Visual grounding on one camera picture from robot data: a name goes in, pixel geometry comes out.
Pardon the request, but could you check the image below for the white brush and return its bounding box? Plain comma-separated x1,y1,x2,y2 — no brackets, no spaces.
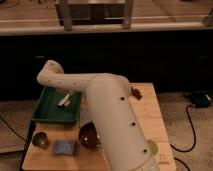
57,94,70,107

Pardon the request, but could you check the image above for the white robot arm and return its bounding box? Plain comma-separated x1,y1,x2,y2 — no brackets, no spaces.
37,60,160,171

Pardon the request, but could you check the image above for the green plastic tray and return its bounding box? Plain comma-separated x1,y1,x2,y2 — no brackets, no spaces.
32,87,82,124

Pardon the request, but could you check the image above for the brown dried food piece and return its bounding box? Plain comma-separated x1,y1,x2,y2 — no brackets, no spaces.
131,88,142,100

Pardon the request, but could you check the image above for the dark brown round bowl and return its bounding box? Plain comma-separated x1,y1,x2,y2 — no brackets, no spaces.
78,122,98,148

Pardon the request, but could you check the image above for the green round sticker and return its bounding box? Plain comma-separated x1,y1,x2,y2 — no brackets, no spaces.
147,140,158,155

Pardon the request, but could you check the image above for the blue grey sponge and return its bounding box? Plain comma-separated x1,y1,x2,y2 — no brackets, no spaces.
53,140,76,155

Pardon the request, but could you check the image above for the small olive green cup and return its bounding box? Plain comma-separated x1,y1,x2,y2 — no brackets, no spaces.
32,132,49,148

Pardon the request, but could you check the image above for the black power adapter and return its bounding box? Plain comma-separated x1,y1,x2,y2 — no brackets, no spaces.
190,92,211,108

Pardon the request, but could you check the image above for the metal frame table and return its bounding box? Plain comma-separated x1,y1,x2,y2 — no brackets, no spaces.
54,0,134,31

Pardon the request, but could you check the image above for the black power cable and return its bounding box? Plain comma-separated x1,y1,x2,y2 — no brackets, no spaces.
170,104,198,171

